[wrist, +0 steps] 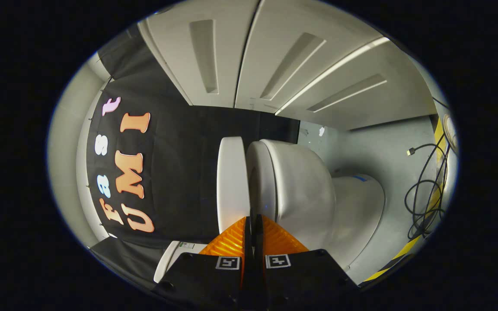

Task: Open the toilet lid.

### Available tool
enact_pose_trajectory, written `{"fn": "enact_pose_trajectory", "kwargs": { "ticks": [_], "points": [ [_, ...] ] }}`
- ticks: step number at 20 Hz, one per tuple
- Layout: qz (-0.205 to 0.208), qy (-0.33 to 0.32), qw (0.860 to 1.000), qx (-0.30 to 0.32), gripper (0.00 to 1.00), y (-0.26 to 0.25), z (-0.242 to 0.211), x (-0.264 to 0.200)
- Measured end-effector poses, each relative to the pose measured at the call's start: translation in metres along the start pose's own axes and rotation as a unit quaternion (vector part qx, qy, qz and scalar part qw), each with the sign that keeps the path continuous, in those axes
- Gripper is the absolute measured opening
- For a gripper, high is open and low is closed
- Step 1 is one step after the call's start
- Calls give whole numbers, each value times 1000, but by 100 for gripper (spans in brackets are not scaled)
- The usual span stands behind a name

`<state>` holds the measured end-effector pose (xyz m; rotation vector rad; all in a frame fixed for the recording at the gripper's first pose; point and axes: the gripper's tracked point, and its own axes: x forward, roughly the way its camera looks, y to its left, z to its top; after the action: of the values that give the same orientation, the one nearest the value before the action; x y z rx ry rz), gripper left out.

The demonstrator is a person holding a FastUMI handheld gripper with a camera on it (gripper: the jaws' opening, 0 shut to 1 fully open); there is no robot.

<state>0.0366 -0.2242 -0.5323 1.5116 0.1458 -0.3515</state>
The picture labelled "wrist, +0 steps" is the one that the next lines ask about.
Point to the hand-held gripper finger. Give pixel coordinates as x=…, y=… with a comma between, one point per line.
x=259, y=255
x=249, y=255

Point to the white toilet lid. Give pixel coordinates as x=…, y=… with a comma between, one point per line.
x=231, y=181

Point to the white toilet seat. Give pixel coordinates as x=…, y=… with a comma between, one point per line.
x=266, y=181

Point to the black backdrop cloth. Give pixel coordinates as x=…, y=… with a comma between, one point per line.
x=180, y=172

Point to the yellow black floor tape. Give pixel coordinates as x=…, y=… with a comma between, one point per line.
x=374, y=275

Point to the small light blue object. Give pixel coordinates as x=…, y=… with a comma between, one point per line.
x=321, y=131

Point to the white drawer cabinet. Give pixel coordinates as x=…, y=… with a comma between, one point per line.
x=275, y=52

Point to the pale round object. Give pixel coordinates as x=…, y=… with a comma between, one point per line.
x=450, y=129

